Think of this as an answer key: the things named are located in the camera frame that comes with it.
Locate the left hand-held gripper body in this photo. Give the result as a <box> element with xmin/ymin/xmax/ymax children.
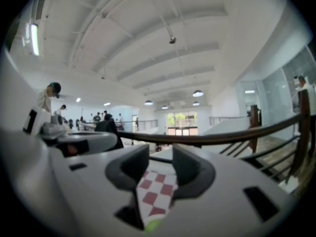
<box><xmin>23</xmin><ymin>106</ymin><xmax>119</xmax><ymax>158</ymax></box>

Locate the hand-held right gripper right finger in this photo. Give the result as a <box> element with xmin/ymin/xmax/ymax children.
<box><xmin>172</xmin><ymin>144</ymin><xmax>216</xmax><ymax>200</ymax></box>

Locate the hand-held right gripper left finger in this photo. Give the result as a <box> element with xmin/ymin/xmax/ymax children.
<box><xmin>105</xmin><ymin>144</ymin><xmax>150</xmax><ymax>190</ymax></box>

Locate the green vegetable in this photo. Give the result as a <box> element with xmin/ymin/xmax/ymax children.
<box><xmin>145</xmin><ymin>219</ymin><xmax>162</xmax><ymax>233</ymax></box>

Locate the red white checkered cloth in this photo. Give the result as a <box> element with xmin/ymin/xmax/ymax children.
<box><xmin>136</xmin><ymin>170</ymin><xmax>179</xmax><ymax>228</ymax></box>

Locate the dark wooden stair railing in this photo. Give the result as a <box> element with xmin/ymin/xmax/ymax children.
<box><xmin>117</xmin><ymin>88</ymin><xmax>313</xmax><ymax>185</ymax></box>

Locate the grey metal balcony railing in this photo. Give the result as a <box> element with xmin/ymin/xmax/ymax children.
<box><xmin>123</xmin><ymin>119</ymin><xmax>158</xmax><ymax>133</ymax></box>

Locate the long fluorescent ceiling light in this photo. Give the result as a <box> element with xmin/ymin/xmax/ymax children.
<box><xmin>29</xmin><ymin>22</ymin><xmax>40</xmax><ymax>57</ymax></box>

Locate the hanging ceiling fixture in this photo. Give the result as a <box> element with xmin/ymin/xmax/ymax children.
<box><xmin>165</xmin><ymin>25</ymin><xmax>177</xmax><ymax>44</ymax></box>

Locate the glass partition wall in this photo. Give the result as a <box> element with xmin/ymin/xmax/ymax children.
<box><xmin>240</xmin><ymin>45</ymin><xmax>316</xmax><ymax>138</ymax></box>

